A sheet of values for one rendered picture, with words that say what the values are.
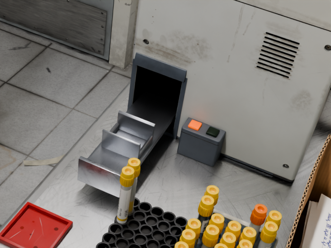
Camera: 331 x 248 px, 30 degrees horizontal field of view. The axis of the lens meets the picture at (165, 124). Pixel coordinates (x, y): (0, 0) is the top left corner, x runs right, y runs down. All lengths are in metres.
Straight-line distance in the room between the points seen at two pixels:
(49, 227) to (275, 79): 0.35
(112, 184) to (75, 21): 1.83
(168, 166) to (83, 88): 1.59
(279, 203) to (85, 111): 1.54
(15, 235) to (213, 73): 0.34
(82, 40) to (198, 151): 1.76
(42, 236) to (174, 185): 0.20
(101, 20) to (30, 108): 0.47
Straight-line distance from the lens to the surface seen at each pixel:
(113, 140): 0.84
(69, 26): 2.63
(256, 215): 0.71
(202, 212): 0.71
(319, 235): 0.79
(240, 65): 0.83
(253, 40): 0.81
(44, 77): 2.51
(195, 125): 0.89
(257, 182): 0.91
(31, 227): 0.81
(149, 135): 0.87
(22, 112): 2.34
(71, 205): 0.83
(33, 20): 2.72
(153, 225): 0.79
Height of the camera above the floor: 1.50
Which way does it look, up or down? 40 degrees down
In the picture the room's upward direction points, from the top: 10 degrees clockwise
